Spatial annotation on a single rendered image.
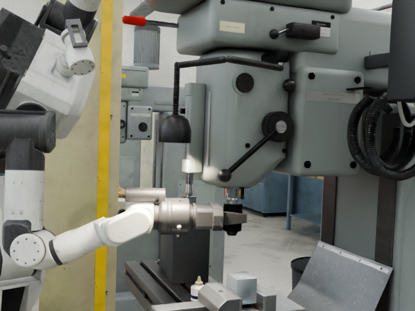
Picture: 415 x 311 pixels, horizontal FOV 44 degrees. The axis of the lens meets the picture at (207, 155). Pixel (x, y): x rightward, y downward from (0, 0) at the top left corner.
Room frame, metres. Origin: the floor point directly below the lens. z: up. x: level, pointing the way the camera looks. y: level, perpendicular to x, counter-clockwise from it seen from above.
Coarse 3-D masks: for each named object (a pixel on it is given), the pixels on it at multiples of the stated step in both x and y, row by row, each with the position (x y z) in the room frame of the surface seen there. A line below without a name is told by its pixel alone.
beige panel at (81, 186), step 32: (64, 0) 2.76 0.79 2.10; (96, 32) 2.83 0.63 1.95; (96, 64) 2.83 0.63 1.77; (96, 96) 2.83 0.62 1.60; (96, 128) 2.83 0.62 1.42; (64, 160) 2.77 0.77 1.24; (96, 160) 2.83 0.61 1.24; (64, 192) 2.77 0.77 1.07; (96, 192) 2.83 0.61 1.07; (64, 224) 2.77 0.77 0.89; (96, 256) 2.83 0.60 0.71; (64, 288) 2.77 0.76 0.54; (96, 288) 2.83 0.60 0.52
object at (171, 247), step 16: (176, 240) 1.56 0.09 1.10; (192, 240) 1.58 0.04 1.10; (208, 240) 1.59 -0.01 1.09; (160, 256) 1.76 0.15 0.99; (176, 256) 1.56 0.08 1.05; (192, 256) 1.58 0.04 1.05; (208, 256) 1.59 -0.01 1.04; (176, 272) 1.56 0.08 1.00; (192, 272) 1.58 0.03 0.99; (208, 272) 1.59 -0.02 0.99
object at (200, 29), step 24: (216, 0) 1.10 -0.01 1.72; (240, 0) 1.12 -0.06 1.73; (192, 24) 1.20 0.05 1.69; (216, 24) 1.10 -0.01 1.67; (240, 24) 1.12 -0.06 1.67; (264, 24) 1.14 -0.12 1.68; (312, 24) 1.19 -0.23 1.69; (336, 24) 1.21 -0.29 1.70; (192, 48) 1.22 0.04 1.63; (216, 48) 1.19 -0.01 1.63; (240, 48) 1.18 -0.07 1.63; (264, 48) 1.16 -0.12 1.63; (288, 48) 1.17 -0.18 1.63; (312, 48) 1.19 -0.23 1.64; (336, 48) 1.22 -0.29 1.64
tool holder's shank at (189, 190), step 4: (188, 176) 1.62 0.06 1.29; (192, 176) 1.63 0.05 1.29; (188, 180) 1.62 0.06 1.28; (192, 180) 1.63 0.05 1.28; (188, 184) 1.62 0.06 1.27; (192, 184) 1.63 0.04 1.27; (188, 188) 1.62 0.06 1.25; (192, 188) 1.62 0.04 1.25; (184, 192) 1.63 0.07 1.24; (188, 192) 1.62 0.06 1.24; (192, 192) 1.62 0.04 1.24
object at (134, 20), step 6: (126, 18) 1.24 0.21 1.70; (132, 18) 1.24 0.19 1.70; (138, 18) 1.25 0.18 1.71; (144, 18) 1.26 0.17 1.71; (132, 24) 1.25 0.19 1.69; (138, 24) 1.25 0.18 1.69; (144, 24) 1.26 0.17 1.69; (150, 24) 1.27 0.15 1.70; (156, 24) 1.27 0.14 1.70; (162, 24) 1.28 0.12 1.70; (168, 24) 1.28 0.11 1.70; (174, 24) 1.29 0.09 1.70
